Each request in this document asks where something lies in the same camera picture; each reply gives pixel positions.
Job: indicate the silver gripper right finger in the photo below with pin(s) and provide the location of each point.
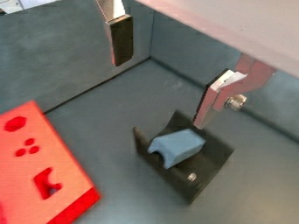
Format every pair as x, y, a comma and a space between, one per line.
225, 91

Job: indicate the black curved fixture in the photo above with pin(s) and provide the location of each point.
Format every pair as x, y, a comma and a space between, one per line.
189, 176

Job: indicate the blue arch block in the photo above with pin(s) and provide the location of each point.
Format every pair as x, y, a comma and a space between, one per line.
177, 146

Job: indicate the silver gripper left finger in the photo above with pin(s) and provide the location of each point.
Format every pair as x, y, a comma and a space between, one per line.
119, 24

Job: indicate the red shape sorter base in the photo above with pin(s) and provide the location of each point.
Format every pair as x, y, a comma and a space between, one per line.
45, 187

